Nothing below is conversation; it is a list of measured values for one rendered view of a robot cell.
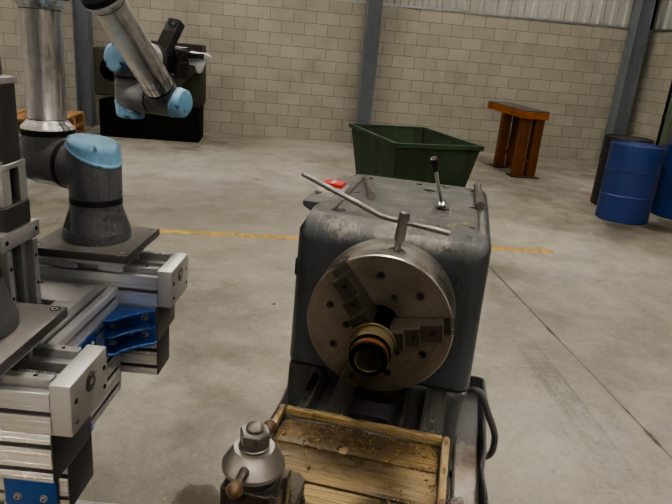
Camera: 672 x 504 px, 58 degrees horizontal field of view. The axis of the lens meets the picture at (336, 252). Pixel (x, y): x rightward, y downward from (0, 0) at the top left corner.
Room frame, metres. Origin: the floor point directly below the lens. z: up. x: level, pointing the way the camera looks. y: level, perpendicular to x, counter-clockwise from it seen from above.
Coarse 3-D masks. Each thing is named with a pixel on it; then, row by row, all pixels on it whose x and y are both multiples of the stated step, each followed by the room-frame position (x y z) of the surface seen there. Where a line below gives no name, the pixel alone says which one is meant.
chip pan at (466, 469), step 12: (468, 396) 1.82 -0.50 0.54; (468, 408) 1.75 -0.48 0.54; (468, 420) 1.68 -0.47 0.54; (468, 432) 1.61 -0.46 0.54; (456, 444) 1.54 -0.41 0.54; (468, 444) 1.55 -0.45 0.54; (456, 456) 1.49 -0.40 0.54; (468, 456) 1.49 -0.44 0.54; (456, 468) 1.43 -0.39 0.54; (468, 468) 1.44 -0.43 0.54; (456, 480) 1.38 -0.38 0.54; (468, 480) 1.39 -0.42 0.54; (456, 492) 1.33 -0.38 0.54; (468, 492) 1.34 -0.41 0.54
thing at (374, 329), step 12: (372, 324) 1.08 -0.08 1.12; (360, 336) 1.06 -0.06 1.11; (372, 336) 1.05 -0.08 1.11; (384, 336) 1.06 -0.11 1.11; (360, 348) 1.03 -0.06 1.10; (372, 348) 1.02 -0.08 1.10; (384, 348) 1.03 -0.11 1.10; (360, 360) 1.06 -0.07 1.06; (372, 360) 1.07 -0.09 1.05; (384, 360) 1.02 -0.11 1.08; (360, 372) 1.03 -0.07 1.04; (372, 372) 1.03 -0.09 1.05
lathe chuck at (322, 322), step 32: (352, 256) 1.20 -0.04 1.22; (384, 256) 1.17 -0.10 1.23; (416, 256) 1.22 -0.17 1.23; (320, 288) 1.20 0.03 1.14; (384, 288) 1.17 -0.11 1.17; (416, 288) 1.16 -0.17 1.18; (448, 288) 1.21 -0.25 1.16; (320, 320) 1.20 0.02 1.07; (320, 352) 1.20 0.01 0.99; (416, 352) 1.16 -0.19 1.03; (448, 352) 1.15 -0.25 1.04; (384, 384) 1.17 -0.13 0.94
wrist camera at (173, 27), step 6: (168, 18) 1.80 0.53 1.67; (174, 18) 1.80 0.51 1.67; (168, 24) 1.79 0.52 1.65; (174, 24) 1.78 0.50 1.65; (180, 24) 1.79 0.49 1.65; (168, 30) 1.78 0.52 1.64; (174, 30) 1.77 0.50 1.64; (180, 30) 1.79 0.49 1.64; (162, 36) 1.78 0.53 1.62; (168, 36) 1.77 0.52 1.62; (174, 36) 1.77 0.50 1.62; (162, 42) 1.77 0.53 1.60; (168, 42) 1.76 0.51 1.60; (174, 42) 1.77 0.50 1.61; (168, 48) 1.75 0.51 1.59; (168, 54) 1.75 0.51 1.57
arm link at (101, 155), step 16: (64, 144) 1.34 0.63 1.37; (80, 144) 1.30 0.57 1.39; (96, 144) 1.31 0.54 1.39; (112, 144) 1.34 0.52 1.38; (64, 160) 1.31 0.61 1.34; (80, 160) 1.29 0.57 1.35; (96, 160) 1.30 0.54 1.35; (112, 160) 1.32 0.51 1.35; (64, 176) 1.31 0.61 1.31; (80, 176) 1.29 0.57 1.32; (96, 176) 1.30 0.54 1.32; (112, 176) 1.32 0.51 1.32; (80, 192) 1.29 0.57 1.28; (96, 192) 1.29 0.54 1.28; (112, 192) 1.32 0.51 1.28
